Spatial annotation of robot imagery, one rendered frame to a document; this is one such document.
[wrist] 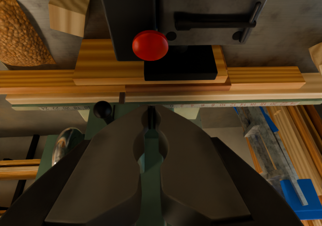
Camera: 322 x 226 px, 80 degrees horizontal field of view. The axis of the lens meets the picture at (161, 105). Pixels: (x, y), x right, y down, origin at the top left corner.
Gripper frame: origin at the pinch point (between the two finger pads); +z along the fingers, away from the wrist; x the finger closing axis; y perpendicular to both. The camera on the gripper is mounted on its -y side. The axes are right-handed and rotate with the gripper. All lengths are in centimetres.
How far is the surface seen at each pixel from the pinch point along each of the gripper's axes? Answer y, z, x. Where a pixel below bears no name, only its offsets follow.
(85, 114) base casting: 31, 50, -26
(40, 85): 6.9, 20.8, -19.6
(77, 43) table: -0.1, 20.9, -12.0
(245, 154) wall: 178, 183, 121
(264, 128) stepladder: 49, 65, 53
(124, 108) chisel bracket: 7.1, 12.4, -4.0
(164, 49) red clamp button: -2.7, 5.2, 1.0
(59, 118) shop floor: 126, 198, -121
